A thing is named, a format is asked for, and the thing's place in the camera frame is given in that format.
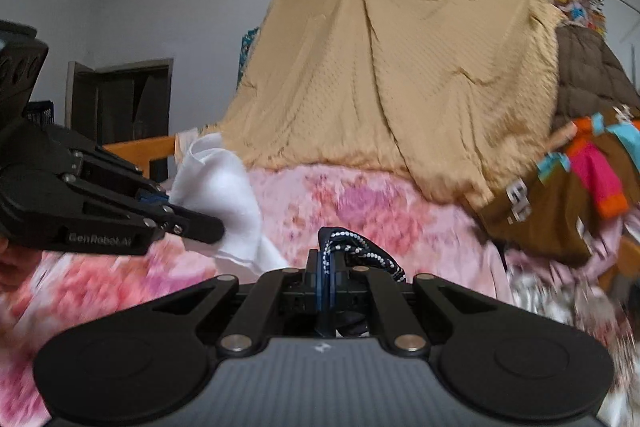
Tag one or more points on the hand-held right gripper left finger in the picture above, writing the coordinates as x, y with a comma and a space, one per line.
295, 289

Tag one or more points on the brown quilted blanket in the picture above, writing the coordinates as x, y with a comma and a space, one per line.
590, 77

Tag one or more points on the pink floral bed sheet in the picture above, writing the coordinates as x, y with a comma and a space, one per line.
375, 207

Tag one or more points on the black patterned fabric piece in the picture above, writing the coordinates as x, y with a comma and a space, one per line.
360, 249

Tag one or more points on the dark doorway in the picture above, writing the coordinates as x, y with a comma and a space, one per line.
120, 107

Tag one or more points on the yellow quilt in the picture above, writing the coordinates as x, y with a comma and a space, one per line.
375, 57

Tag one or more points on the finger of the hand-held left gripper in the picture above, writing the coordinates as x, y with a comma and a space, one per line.
115, 167
125, 227

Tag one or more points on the black crate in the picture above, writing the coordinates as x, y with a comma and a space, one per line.
40, 112

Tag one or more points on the white cloth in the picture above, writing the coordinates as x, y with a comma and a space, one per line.
225, 187

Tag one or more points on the brown multicoloured garment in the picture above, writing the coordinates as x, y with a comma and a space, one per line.
540, 207

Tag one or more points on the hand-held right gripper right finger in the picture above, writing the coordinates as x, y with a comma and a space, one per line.
380, 302

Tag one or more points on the teal wall poster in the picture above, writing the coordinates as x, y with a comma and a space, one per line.
248, 57

